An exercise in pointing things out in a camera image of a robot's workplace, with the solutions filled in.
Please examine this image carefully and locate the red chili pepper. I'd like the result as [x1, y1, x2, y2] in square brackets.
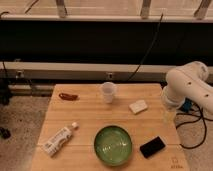
[59, 93, 78, 101]

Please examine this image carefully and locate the black object on floor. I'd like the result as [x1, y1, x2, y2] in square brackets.
[0, 127, 11, 139]

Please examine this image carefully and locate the green ceramic bowl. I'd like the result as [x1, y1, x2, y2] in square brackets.
[94, 125, 133, 166]

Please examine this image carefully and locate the black hanging cable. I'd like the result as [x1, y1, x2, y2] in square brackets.
[124, 13, 165, 83]

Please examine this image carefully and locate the clear plastic cup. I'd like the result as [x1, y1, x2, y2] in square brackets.
[100, 82, 117, 104]

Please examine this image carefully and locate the white soap bar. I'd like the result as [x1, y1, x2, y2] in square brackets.
[129, 100, 148, 114]

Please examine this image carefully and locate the white plastic bottle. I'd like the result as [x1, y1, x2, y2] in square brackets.
[42, 122, 79, 157]

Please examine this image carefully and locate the grey metal rail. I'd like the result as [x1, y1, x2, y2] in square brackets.
[0, 61, 213, 84]

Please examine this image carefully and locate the black rectangular phone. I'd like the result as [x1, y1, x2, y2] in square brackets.
[140, 137, 165, 158]

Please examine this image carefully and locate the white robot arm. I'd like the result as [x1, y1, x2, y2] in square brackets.
[161, 61, 213, 114]

